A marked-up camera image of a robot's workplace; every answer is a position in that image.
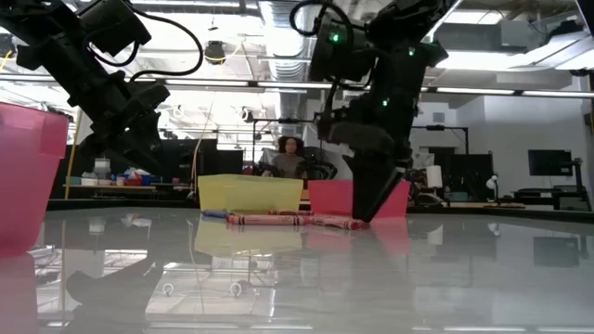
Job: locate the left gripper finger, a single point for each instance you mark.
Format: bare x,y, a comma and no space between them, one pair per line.
153,137
125,155

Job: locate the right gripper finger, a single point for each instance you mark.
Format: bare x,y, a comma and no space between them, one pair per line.
373,185

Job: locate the red crayon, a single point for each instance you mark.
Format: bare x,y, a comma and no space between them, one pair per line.
339,223
264,220

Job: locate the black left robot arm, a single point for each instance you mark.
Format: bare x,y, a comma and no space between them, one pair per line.
55,51

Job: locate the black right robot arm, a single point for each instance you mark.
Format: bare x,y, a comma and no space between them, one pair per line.
399,69

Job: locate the white plastic container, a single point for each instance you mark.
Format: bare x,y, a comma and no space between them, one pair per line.
102,168

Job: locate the red storage box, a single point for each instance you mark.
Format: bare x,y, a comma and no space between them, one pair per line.
132,182

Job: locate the blue storage box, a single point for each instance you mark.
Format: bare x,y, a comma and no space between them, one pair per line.
147,179

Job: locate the wooden workbench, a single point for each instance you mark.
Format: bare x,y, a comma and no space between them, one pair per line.
111,187

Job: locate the small pink plastic bin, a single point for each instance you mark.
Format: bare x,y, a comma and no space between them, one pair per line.
329,197

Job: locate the black screen panel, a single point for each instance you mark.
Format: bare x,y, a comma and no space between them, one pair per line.
466,171
204,162

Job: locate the white paper towel roll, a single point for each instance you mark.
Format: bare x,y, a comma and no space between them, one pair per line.
434,176

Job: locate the person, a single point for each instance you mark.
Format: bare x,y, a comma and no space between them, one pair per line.
288,162

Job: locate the blue crayon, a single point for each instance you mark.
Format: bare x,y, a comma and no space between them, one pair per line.
215,214

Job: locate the large pink plastic tray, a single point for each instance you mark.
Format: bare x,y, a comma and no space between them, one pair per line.
25,185

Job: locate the yellow plastic bin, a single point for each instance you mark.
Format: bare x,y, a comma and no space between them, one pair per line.
250,195

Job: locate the white desk lamp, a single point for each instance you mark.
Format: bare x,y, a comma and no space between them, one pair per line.
492,182

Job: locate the long white light strip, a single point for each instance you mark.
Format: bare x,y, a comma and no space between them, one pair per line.
487,91

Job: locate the black ceiling device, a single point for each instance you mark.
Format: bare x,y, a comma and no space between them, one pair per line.
4,45

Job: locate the black desk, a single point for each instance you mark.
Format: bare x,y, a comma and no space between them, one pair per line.
547,195

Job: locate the black computer monitor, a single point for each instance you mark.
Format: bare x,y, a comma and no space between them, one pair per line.
550,162

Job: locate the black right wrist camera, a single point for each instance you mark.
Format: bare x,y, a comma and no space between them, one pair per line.
331,123

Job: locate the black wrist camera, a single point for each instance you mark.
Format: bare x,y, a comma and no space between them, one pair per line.
331,123
113,25

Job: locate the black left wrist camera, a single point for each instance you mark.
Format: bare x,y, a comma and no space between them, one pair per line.
113,25

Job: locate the black ceiling dome camera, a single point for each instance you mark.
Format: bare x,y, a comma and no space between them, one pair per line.
215,51

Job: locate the ribbed silver ventilation duct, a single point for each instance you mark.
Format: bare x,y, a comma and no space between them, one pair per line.
285,69

